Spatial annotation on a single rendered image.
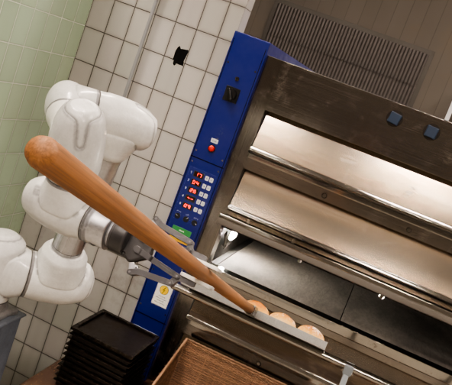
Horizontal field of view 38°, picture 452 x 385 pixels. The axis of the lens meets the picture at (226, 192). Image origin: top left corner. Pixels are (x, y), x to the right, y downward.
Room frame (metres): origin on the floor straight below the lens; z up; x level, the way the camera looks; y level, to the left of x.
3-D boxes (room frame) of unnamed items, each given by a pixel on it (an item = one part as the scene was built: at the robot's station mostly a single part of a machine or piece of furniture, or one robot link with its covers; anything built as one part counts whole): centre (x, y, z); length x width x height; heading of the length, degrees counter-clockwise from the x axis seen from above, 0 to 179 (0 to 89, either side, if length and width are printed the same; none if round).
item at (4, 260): (1.99, 0.60, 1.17); 0.18 x 0.16 x 0.22; 113
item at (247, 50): (3.69, -0.10, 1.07); 1.93 x 0.16 x 2.15; 167
